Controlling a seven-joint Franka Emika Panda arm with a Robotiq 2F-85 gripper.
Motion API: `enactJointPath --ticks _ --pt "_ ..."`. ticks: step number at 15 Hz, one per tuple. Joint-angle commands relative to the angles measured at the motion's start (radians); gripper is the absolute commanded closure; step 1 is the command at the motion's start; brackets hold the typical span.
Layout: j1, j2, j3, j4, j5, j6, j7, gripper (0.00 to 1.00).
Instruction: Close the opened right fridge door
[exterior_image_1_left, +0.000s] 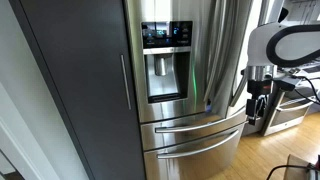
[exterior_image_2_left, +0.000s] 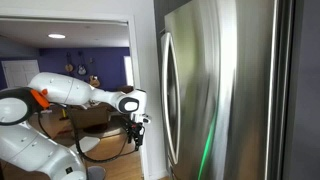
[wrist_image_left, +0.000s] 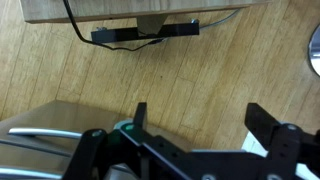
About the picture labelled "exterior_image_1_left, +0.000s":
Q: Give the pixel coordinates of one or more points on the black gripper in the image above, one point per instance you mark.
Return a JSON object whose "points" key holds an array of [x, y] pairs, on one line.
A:
{"points": [[256, 89]]}

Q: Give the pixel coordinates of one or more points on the stainless fridge door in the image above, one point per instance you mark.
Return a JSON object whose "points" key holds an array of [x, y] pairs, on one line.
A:
{"points": [[198, 12], [227, 25]]}

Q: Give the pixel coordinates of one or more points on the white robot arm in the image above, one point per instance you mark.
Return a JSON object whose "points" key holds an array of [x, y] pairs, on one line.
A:
{"points": [[276, 45]]}

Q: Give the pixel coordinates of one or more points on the lower stainless fridge drawer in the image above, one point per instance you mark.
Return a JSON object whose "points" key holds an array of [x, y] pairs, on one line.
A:
{"points": [[196, 160]]}

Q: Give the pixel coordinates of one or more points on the stainless fridge drawer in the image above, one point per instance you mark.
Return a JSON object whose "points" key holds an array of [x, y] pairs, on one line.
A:
{"points": [[175, 131], [196, 160]]}

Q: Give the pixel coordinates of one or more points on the upper stainless fridge drawer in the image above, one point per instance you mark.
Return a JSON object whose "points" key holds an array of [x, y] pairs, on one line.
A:
{"points": [[175, 131]]}

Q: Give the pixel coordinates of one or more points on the stainless oven range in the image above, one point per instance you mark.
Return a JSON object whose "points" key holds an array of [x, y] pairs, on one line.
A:
{"points": [[288, 106]]}

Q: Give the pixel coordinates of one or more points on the brown cardboard box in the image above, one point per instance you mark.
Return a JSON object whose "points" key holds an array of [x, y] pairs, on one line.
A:
{"points": [[299, 169]]}

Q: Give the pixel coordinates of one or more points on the water ice dispenser panel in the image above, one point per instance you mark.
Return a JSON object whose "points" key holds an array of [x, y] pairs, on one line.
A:
{"points": [[166, 50]]}

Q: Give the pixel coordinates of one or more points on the dark grey tall cabinet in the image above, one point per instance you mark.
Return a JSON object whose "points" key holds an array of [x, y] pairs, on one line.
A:
{"points": [[77, 46]]}

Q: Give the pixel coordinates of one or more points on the silver cabinet handle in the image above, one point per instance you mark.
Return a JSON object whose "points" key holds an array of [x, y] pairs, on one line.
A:
{"points": [[125, 81]]}

